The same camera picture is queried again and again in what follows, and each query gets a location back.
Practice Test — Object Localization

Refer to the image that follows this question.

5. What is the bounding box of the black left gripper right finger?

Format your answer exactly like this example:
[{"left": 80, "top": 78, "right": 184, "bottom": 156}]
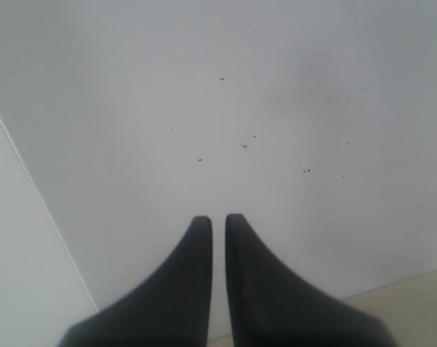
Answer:
[{"left": 225, "top": 214, "right": 397, "bottom": 346}]

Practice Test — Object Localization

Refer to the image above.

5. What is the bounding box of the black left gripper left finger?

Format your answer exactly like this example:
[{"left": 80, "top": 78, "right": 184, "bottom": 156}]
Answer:
[{"left": 59, "top": 216, "right": 213, "bottom": 346}]

